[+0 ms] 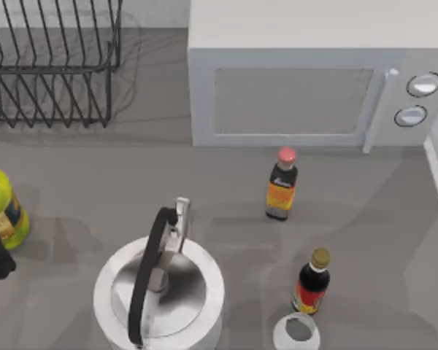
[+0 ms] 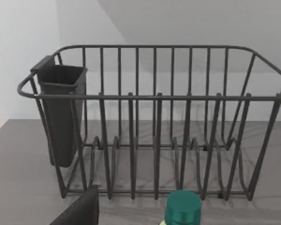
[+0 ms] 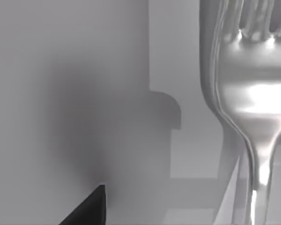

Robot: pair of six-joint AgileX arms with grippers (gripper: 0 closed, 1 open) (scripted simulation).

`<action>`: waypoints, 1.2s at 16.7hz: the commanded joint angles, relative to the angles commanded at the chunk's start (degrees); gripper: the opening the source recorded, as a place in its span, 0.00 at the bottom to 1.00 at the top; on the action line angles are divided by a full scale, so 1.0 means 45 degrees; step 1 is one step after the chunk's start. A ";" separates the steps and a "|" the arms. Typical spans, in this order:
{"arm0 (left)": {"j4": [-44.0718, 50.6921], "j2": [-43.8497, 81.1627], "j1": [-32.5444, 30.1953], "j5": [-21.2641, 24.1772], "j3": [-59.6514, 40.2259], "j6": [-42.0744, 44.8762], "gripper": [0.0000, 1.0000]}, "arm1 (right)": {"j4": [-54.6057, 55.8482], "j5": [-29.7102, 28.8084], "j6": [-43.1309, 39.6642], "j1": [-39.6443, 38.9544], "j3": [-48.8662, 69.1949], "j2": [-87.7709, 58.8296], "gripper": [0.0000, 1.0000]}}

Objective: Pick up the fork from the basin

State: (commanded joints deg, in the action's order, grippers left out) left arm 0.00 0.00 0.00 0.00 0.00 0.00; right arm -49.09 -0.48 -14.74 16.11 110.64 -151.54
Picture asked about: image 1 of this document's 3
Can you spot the dark bottle with gold cap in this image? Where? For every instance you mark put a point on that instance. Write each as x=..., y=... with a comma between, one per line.
x=311, y=288

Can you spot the large microwave knob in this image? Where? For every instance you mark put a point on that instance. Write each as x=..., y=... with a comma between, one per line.
x=423, y=84

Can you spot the yellow green bottle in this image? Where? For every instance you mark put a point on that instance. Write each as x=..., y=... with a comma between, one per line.
x=14, y=215

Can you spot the pale microwave oven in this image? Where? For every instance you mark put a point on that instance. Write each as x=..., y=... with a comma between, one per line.
x=277, y=43

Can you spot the white jar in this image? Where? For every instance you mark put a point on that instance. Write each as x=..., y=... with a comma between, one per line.
x=295, y=333

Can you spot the dark bottle with pink cap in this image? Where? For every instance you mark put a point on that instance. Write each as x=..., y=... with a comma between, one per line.
x=281, y=189

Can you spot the small microwave knob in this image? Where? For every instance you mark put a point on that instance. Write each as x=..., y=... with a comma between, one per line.
x=410, y=115

